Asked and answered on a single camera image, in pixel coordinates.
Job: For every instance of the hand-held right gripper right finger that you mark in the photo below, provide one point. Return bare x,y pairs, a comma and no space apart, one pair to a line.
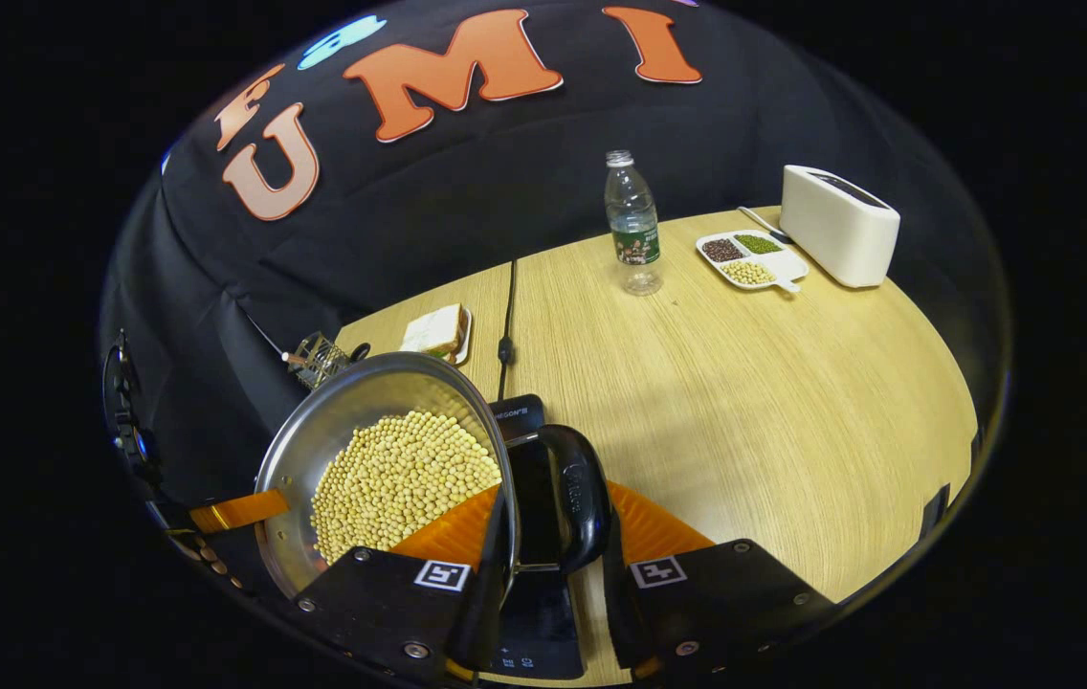
622,612

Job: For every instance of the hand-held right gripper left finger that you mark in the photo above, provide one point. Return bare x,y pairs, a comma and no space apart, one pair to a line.
484,612

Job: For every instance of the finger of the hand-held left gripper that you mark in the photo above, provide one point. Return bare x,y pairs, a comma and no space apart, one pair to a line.
237,511

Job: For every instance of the black induction cooktop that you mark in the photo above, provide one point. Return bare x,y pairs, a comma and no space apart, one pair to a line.
536,617

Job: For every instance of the pile of soybeans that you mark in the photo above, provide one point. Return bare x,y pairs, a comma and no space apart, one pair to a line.
400,478

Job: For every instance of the black table grommet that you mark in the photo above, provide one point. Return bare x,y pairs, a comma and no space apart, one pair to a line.
360,351

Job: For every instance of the sandwich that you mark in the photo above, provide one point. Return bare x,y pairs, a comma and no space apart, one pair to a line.
433,330

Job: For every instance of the small white plate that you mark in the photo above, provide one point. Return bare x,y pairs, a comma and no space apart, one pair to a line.
466,340

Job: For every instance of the white sectioned tray of beans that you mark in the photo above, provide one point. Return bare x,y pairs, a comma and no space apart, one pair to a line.
752,258

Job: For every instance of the clear plastic water bottle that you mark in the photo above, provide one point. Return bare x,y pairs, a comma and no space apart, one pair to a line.
633,225

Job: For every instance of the black backdrop cloth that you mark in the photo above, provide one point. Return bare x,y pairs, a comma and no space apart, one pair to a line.
467,172

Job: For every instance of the white toaster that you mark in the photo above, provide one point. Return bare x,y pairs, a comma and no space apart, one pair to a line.
835,230

